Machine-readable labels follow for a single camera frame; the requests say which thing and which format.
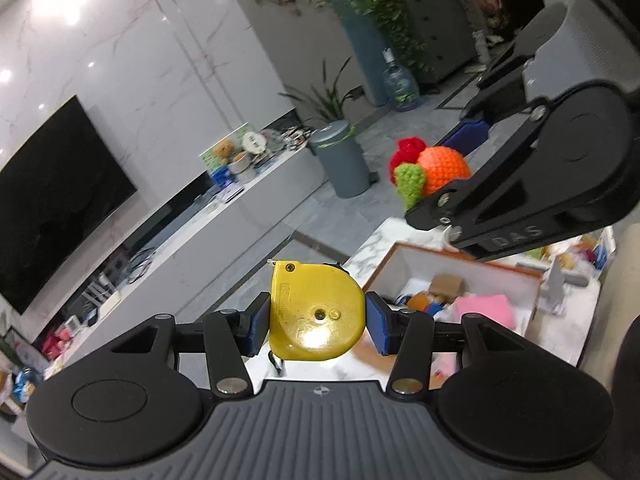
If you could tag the marble television console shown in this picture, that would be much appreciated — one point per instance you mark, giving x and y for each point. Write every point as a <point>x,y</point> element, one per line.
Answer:
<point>200,250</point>

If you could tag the yellow tape measure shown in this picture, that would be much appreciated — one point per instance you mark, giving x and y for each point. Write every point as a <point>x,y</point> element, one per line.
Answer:
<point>310,310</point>

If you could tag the person's dark clothing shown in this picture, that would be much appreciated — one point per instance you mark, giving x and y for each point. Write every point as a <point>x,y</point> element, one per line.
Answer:
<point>622,410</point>

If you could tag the brown gift box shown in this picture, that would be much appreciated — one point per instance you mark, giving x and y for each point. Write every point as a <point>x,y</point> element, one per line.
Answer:
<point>445,286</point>

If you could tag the blue water bottle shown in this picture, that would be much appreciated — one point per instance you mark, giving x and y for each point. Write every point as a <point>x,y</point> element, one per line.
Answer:
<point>400,85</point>

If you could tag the tall leafy floor plant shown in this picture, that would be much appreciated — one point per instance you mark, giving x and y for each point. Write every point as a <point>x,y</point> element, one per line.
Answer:
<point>325,95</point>

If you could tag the blue snack bag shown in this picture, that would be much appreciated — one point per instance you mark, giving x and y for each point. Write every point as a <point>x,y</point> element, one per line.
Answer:
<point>24,385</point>

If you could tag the small brown teddy bear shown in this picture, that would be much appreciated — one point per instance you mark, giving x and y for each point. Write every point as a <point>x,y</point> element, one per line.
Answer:
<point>224,150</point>

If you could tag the black television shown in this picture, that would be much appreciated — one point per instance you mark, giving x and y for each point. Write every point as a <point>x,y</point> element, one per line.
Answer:
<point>55,210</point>

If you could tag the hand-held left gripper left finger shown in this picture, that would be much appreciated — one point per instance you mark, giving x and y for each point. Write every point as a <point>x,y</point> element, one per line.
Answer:
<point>257,325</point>

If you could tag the pink ornaments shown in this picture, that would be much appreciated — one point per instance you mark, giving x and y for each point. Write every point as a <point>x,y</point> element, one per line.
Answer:
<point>55,342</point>

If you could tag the grey trash bin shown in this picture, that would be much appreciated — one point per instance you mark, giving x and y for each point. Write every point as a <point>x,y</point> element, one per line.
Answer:
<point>340,160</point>

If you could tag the dark grey cabinet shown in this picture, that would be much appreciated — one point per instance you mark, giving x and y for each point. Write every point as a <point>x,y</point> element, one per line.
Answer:
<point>440,35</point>

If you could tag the white router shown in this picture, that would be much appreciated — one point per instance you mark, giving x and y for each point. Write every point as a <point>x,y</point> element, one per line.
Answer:
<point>100,295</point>

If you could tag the orange cardboard box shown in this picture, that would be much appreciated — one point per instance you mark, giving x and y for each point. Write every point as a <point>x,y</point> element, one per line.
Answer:
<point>400,267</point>

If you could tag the pink pouch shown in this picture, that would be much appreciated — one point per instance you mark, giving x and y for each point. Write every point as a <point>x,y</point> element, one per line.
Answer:
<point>485,312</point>

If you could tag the ivy plant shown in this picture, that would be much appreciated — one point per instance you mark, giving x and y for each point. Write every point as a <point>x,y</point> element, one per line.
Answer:
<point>385,10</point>

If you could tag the orange crochet fruit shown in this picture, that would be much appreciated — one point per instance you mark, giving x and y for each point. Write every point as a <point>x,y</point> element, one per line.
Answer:
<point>442,165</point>

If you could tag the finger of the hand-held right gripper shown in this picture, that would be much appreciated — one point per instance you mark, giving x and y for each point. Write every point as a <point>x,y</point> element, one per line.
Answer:
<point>435,210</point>
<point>470,135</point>

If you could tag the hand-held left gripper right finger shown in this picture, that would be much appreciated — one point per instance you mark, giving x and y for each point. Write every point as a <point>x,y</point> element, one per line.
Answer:
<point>379,325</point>

